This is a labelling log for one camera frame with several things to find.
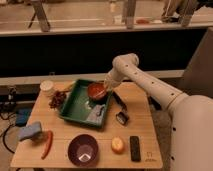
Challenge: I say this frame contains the white cup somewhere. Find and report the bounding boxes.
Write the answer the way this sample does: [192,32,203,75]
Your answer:
[40,80,54,97]

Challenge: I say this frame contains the green plastic tray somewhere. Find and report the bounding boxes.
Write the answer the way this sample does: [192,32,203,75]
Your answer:
[59,79,112,128]

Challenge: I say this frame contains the black remote control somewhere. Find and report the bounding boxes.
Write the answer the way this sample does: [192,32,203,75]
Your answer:
[130,136,141,162]

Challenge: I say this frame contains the black brush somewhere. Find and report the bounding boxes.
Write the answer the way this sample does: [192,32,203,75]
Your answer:
[113,92,129,125]

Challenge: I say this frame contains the blue sponge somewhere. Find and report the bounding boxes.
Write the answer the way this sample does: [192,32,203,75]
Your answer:
[18,122,42,141]

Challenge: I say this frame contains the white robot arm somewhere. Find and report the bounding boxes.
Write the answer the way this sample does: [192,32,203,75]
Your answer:
[104,53,213,171]

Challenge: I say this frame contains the blue box beside table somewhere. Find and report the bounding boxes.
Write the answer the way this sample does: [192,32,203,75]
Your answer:
[15,108,32,127]

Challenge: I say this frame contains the red chili pepper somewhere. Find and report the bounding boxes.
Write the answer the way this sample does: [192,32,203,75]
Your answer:
[41,130,53,160]

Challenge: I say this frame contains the blue cloth in tray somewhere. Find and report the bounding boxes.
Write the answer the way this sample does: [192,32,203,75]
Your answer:
[86,105,105,124]

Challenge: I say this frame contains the purple bowl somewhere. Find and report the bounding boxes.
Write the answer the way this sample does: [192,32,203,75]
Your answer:
[67,134,99,167]

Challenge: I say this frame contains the red bowl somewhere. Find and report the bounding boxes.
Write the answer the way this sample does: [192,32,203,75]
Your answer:
[87,82,105,101]

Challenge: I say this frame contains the metal fork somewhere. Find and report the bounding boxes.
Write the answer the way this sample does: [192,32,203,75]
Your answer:
[94,89,107,100]

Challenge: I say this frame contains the dark red grapes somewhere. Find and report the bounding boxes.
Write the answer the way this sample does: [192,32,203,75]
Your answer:
[49,91,66,109]

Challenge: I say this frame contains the yellow apple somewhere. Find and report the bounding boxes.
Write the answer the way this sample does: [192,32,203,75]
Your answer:
[111,137,125,154]

